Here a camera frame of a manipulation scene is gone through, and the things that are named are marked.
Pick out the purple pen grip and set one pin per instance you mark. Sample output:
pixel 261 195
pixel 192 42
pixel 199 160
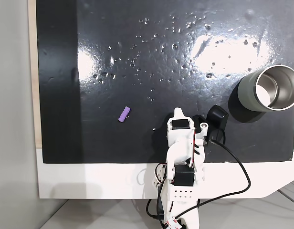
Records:
pixel 124 114

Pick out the black table mat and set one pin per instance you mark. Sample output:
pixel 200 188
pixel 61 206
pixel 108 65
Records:
pixel 137 143

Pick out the pale green steel mug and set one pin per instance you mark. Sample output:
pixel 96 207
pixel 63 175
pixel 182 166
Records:
pixel 247 95

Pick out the black camera box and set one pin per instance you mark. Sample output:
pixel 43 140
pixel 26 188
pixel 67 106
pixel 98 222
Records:
pixel 217 118

